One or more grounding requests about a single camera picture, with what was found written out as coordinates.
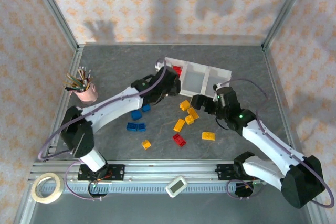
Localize coloured pencils bunch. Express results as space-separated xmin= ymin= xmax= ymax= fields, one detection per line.
xmin=64 ymin=66 xmax=93 ymax=91

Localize aluminium frame leg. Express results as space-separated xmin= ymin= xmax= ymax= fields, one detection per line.
xmin=306 ymin=202 xmax=330 ymax=224
xmin=13 ymin=182 xmax=36 ymax=224

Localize aluminium frame post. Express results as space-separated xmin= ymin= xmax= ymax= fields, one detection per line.
xmin=262 ymin=0 xmax=313 ymax=50
xmin=27 ymin=0 xmax=81 ymax=51

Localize grey slotted cable duct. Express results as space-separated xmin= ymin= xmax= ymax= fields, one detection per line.
xmin=39 ymin=183 xmax=254 ymax=195

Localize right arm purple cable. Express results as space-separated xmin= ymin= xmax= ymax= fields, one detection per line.
xmin=215 ymin=78 xmax=335 ymax=208

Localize pink cup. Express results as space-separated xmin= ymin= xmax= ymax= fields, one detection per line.
xmin=73 ymin=83 xmax=99 ymax=105

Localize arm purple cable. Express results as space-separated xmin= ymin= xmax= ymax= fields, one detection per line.
xmin=215 ymin=78 xmax=335 ymax=208
xmin=38 ymin=58 xmax=169 ymax=201

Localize aluminium back rail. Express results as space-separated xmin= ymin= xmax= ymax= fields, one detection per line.
xmin=78 ymin=42 xmax=265 ymax=47

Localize aluminium front rail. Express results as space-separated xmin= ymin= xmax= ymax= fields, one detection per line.
xmin=28 ymin=159 xmax=314 ymax=183

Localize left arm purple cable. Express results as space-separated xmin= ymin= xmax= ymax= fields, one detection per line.
xmin=38 ymin=58 xmax=169 ymax=201

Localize aluminium side rail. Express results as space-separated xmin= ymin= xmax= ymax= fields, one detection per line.
xmin=262 ymin=47 xmax=300 ymax=162
xmin=41 ymin=47 xmax=85 ymax=162

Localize group of red bricks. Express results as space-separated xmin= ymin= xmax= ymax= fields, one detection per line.
xmin=164 ymin=57 xmax=188 ymax=96

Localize masking tape roll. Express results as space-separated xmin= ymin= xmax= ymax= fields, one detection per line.
xmin=30 ymin=172 xmax=64 ymax=204

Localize white digital timer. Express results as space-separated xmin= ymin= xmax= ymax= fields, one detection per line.
xmin=165 ymin=175 xmax=188 ymax=198

